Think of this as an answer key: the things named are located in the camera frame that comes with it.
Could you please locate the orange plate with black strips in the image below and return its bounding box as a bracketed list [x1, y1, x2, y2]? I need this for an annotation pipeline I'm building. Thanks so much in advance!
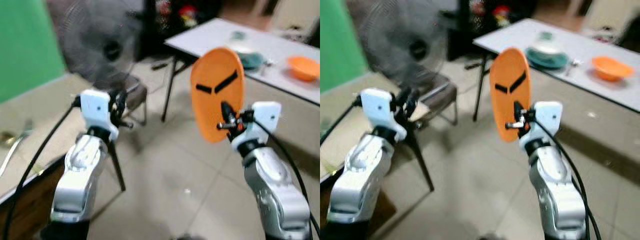
[190, 47, 246, 144]
[489, 47, 532, 144]

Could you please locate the silver fork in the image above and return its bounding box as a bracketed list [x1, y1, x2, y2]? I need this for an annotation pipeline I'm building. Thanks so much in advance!
[0, 119, 34, 177]

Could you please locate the brown wicker chair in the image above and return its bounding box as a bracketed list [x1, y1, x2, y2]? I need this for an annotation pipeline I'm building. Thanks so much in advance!
[95, 75, 150, 126]
[400, 79, 459, 126]

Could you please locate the table with dark legs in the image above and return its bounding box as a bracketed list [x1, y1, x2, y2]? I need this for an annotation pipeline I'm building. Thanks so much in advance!
[0, 74, 127, 240]
[320, 72, 436, 240]

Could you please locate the beige table cloth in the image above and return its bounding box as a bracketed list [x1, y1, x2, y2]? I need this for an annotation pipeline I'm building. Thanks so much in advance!
[0, 74, 109, 202]
[320, 72, 431, 181]

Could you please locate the teal plate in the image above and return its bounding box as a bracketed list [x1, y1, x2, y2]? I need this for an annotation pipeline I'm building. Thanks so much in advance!
[239, 50, 265, 71]
[525, 47, 571, 70]

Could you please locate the black standing fan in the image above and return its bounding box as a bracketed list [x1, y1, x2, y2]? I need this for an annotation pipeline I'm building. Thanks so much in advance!
[347, 0, 454, 89]
[47, 0, 146, 91]

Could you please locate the white bowl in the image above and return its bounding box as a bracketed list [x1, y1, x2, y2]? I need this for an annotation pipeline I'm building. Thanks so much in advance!
[529, 31, 564, 56]

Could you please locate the dark shelf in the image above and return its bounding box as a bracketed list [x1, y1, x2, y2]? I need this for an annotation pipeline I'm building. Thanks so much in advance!
[142, 0, 222, 57]
[450, 0, 532, 60]

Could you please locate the white folding table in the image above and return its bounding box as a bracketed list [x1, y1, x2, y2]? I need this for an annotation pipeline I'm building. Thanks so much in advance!
[161, 18, 321, 124]
[465, 18, 640, 123]

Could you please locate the orange bowl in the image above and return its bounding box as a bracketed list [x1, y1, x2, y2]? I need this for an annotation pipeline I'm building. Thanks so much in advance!
[592, 56, 635, 83]
[287, 56, 321, 83]

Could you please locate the red figure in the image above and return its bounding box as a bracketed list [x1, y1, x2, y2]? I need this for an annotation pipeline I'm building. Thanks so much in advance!
[179, 4, 197, 27]
[492, 4, 512, 27]

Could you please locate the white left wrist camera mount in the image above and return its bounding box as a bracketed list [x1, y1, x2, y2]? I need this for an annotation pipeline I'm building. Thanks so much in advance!
[360, 88, 407, 144]
[79, 89, 120, 142]

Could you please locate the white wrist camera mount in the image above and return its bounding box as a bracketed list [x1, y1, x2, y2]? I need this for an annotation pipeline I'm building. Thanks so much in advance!
[360, 88, 407, 144]
[237, 101, 282, 152]
[79, 89, 120, 142]
[519, 101, 564, 154]

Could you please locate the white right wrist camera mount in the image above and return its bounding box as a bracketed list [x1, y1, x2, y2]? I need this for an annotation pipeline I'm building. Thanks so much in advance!
[519, 101, 564, 154]
[237, 101, 282, 152]

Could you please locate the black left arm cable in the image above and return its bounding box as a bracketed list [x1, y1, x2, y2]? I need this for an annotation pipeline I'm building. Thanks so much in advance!
[320, 97, 363, 147]
[2, 98, 82, 240]

